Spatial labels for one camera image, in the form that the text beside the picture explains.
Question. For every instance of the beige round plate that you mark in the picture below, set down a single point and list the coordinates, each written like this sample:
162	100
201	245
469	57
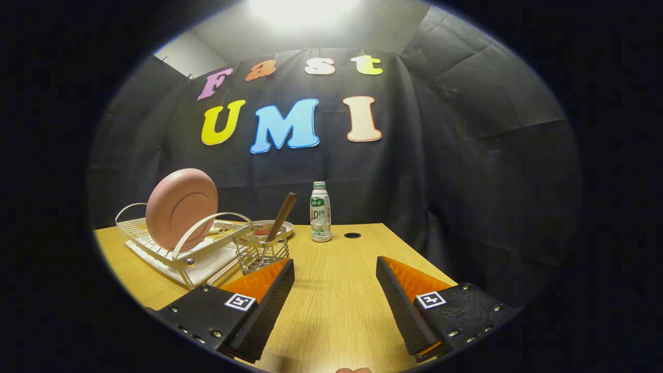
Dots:
288	228

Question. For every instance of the red meat piece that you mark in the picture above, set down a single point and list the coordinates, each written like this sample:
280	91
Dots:
262	232

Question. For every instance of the pink plate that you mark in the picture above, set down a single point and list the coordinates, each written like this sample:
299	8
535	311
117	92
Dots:
181	207

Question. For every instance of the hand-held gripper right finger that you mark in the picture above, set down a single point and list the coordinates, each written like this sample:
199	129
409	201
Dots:
406	311

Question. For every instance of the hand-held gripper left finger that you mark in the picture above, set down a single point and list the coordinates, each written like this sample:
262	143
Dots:
264	316

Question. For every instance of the bright ceiling light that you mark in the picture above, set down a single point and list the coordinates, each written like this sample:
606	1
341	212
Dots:
303	10

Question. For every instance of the white green labelled bottle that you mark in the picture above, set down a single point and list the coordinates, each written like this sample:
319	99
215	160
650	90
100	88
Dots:
320	217

